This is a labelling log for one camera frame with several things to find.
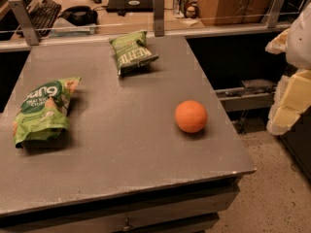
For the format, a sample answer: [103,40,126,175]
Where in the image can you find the light green rice chip bag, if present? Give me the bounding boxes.
[13,77,81,149]

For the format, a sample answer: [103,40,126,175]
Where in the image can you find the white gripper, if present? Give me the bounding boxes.
[265,3,311,135]

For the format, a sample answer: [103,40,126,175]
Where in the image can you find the grey metal rail post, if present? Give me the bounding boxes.
[153,0,164,37]
[265,0,285,28]
[9,0,40,46]

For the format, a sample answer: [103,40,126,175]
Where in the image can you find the black headphones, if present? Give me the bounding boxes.
[60,6,98,26]

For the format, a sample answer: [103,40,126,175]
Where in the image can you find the grey metal shelf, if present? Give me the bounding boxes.
[215,79,276,112]

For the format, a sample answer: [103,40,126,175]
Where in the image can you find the grey drawer with handle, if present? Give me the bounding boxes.
[1,184,239,233]

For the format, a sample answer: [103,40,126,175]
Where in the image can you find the black laptop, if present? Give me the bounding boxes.
[106,0,154,13]

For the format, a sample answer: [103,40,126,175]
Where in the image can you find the black keyboard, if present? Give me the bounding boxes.
[29,0,61,37]

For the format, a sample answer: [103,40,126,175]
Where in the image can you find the shiny snack packet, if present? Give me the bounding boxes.
[173,0,197,18]

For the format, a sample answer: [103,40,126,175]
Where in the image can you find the orange fruit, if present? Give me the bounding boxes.
[175,100,208,133]

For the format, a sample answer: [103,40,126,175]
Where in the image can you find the dark green kettle chip bag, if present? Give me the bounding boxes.
[109,30,158,76]

